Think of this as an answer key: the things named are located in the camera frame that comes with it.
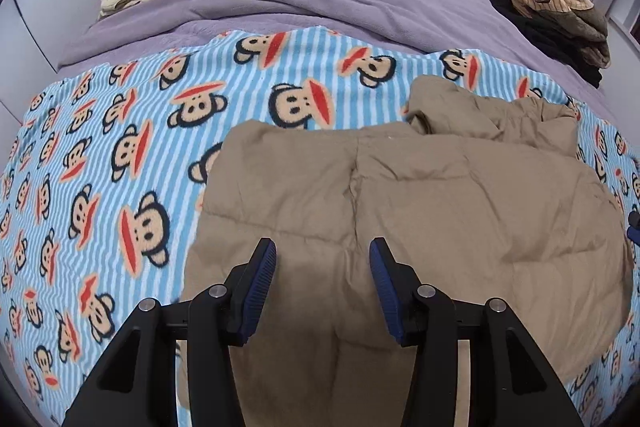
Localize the blue striped monkey blanket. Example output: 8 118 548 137
1 26 639 425

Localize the black folded garment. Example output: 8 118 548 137
489 0 602 88

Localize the khaki puffer jacket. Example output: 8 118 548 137
183 76 632 426

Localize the purple fleece duvet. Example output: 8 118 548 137
58 0 615 120

